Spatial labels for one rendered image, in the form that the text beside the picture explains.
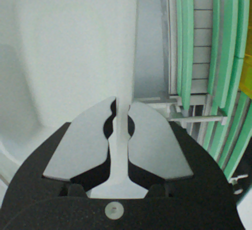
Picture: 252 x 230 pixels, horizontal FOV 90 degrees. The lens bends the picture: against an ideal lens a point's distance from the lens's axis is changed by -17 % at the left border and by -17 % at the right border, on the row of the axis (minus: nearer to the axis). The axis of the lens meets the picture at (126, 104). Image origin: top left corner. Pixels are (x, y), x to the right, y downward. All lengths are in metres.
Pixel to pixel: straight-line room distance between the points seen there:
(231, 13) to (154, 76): 0.30
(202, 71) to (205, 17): 0.12
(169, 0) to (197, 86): 0.20
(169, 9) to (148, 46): 0.17
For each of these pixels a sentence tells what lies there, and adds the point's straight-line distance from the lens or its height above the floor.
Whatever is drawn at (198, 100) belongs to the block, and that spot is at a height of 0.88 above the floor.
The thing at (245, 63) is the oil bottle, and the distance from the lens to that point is 0.31.
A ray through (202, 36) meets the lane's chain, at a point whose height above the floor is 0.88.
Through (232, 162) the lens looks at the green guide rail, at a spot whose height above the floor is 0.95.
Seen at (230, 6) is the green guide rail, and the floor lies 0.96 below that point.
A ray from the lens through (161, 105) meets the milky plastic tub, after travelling 0.44.
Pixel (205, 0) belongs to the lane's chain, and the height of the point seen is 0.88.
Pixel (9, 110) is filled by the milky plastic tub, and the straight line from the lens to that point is 0.23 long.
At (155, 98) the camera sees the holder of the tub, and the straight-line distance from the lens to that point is 0.48.
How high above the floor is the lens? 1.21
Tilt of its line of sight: 59 degrees down
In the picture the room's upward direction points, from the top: 168 degrees counter-clockwise
